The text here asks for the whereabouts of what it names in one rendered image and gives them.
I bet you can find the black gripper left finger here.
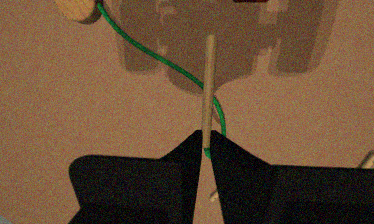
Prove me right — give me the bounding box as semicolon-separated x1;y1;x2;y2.
69;130;203;224

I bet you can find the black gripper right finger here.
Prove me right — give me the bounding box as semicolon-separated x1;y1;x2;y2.
210;130;374;224

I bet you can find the round wooden button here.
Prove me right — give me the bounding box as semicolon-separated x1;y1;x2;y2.
55;0;103;25

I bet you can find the green string with thin wooden stick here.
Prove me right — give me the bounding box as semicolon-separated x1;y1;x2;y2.
97;3;226;159

